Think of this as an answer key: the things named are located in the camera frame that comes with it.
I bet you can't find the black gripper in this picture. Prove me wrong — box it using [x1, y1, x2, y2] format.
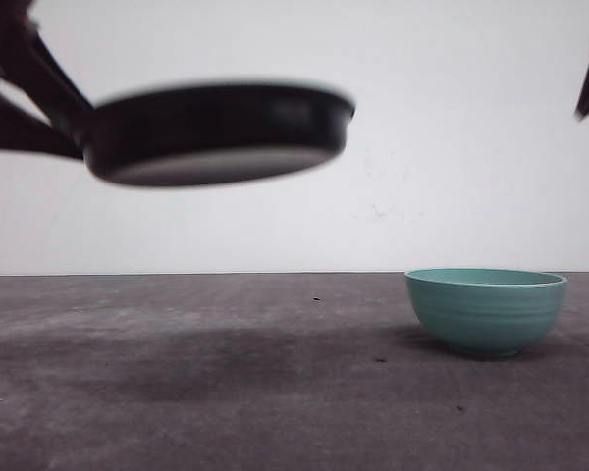
[0, 0, 86, 160]

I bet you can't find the black frying pan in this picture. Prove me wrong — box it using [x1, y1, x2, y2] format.
[9, 78, 357, 189]

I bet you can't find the teal ceramic bowl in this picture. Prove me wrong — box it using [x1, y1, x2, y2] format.
[404, 268, 567, 358]

